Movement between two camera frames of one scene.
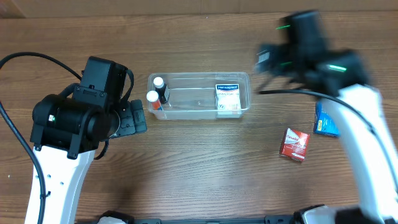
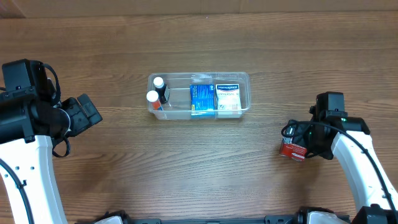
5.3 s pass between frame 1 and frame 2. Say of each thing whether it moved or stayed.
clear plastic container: stayed
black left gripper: moved
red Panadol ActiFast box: stayed
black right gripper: moved
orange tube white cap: stayed
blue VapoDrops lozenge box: moved
